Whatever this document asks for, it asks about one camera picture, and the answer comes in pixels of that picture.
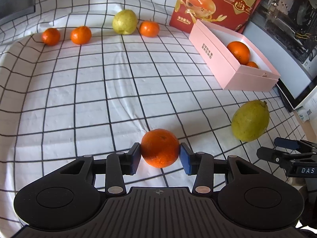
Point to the orange box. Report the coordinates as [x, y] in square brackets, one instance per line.
[252, 64]

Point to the yellow-green pear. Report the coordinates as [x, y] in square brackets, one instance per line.
[250, 121]
[125, 22]

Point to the small orange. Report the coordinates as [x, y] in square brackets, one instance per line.
[160, 148]

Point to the mandarin beside far pear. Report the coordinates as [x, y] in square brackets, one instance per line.
[149, 29]

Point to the orange inside pink box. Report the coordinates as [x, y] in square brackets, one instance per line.
[240, 51]

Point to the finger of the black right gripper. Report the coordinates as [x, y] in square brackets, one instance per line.
[274, 156]
[297, 145]

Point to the mandarin far left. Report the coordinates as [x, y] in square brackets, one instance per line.
[51, 36]

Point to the glass-sided computer case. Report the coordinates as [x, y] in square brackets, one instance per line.
[285, 32]

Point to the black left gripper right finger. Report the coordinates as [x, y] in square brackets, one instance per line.
[200, 164]

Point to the white black grid tablecloth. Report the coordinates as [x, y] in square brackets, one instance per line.
[64, 101]

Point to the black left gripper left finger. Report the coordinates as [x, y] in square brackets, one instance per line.
[120, 164]

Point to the mandarin middle of cluster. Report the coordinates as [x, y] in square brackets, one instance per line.
[81, 35]

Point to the pink rectangular gift box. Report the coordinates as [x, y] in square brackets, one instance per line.
[211, 40]

